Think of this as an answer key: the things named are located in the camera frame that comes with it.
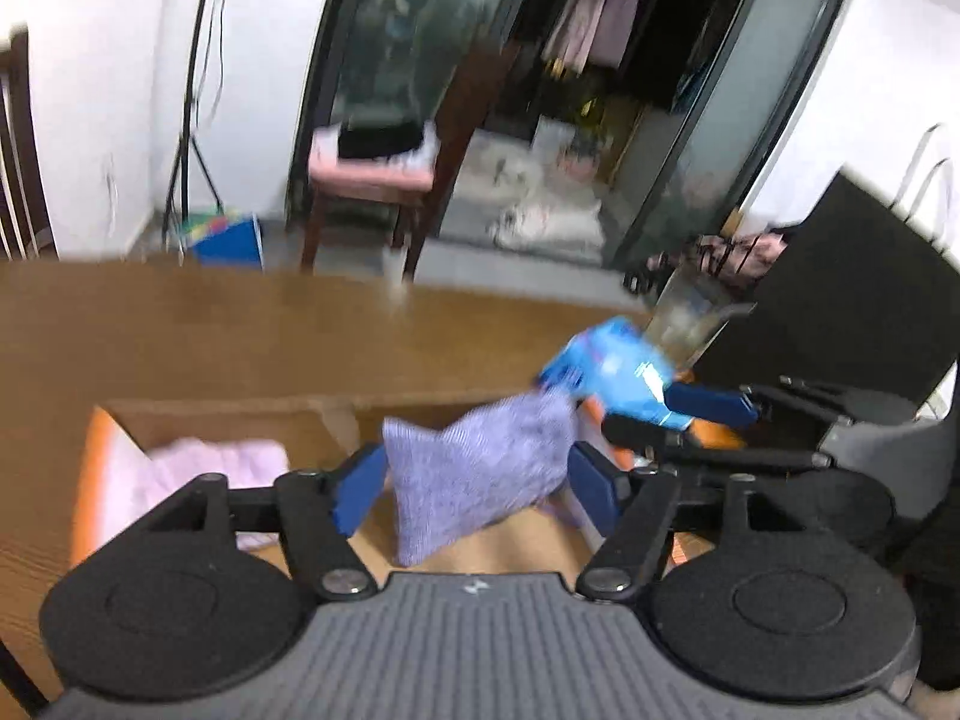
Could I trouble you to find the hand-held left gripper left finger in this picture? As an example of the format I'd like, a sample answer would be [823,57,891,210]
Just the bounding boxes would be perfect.
[142,442,392,601]

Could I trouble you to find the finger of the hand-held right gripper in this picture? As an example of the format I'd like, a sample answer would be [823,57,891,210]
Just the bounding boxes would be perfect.
[602,416,835,475]
[664,379,912,430]

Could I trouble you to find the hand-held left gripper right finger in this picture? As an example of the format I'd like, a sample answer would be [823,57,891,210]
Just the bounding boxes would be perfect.
[568,442,760,604]

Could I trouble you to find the blue plastic packet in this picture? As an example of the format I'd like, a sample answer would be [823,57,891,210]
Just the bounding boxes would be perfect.
[538,315,674,430]

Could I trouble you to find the purple knitted cloth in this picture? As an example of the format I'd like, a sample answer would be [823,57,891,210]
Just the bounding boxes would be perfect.
[381,390,577,568]

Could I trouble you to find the red cardboard box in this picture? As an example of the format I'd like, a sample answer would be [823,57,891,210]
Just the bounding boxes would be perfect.
[70,394,725,586]

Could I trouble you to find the clear measuring cup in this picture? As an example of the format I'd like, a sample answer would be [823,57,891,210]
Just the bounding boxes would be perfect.
[643,270,757,372]

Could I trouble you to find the pink fuzzy cloth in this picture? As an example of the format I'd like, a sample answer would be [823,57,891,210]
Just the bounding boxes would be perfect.
[133,439,292,550]

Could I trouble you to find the black monitor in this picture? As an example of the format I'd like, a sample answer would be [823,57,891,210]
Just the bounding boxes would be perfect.
[690,171,960,410]

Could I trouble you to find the white floor rug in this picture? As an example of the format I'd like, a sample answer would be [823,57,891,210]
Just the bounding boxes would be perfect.
[486,191,605,250]

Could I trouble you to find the colourful blue box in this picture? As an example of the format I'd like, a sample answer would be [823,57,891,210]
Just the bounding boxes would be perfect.
[182,211,265,271]

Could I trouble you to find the wooden chair with pink cushion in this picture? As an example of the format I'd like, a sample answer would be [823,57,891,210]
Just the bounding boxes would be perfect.
[300,37,518,284]

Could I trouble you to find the black folded clothes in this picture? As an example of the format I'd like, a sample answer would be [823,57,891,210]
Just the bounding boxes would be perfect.
[337,120,428,162]

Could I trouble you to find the hanging pink clothes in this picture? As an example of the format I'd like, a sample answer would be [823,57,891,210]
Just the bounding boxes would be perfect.
[540,0,676,80]

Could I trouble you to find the studio light stand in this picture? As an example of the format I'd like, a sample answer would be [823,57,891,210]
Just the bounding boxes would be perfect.
[161,0,230,250]

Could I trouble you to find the dark wooden slatted chair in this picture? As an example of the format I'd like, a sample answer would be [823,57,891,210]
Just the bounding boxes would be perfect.
[0,28,59,263]

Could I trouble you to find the black sliding door frame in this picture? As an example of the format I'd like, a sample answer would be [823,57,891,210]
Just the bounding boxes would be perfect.
[289,0,852,271]

